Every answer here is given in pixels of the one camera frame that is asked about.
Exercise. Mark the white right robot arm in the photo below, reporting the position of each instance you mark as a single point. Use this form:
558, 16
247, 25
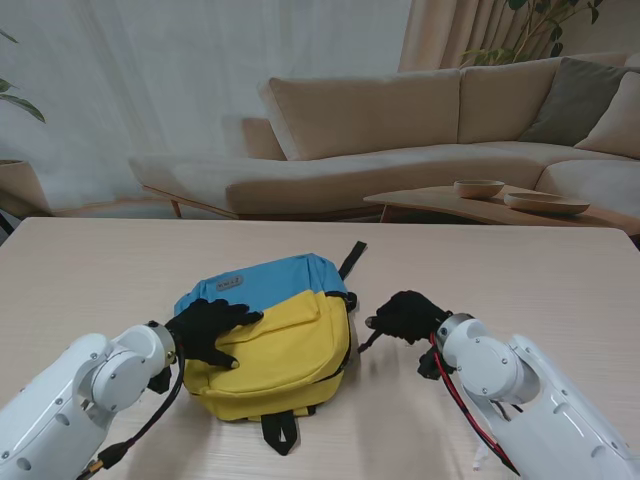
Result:
530, 390

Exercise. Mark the wide shallow wooden dish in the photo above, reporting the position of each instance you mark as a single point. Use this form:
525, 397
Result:
545, 204

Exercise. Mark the grey sofa cushion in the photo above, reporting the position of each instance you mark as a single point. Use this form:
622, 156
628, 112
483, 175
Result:
575, 105

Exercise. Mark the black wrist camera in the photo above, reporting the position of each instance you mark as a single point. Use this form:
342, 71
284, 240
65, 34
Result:
430, 365
160, 381

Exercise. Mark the small white paper scrap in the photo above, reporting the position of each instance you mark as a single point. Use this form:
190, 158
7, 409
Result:
479, 457

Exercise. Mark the low wooden coffee table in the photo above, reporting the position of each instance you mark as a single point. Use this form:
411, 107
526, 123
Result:
450, 205

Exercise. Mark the blue and yellow school bag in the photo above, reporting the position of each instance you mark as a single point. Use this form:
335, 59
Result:
290, 350

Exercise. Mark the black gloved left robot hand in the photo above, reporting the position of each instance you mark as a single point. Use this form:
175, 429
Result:
210, 330

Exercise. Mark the beige sofa cushion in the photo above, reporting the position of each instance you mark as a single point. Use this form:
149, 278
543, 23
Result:
617, 130

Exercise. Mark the white sheer curtain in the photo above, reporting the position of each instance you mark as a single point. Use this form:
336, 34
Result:
175, 75

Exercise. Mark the tall green leafy plant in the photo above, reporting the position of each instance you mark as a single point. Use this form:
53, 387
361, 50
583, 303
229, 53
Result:
545, 20

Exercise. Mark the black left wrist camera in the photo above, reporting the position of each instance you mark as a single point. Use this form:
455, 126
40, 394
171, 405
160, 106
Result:
160, 381

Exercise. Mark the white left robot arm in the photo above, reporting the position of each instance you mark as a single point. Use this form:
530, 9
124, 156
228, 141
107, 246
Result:
75, 400

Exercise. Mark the beige corner sofa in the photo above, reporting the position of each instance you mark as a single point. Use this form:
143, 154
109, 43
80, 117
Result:
375, 150

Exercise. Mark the green plant with long leaves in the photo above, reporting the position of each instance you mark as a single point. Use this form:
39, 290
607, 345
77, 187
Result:
25, 107

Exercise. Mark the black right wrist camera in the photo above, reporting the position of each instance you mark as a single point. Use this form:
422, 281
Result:
430, 365

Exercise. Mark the beige plant pot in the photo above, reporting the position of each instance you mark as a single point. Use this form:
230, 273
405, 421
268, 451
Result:
20, 187

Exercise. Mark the beige pleated curtain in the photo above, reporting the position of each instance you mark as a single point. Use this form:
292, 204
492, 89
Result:
440, 35

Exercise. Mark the small deep wooden bowl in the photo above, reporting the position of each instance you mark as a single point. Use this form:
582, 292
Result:
478, 189

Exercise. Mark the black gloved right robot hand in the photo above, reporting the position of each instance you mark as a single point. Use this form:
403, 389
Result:
410, 315

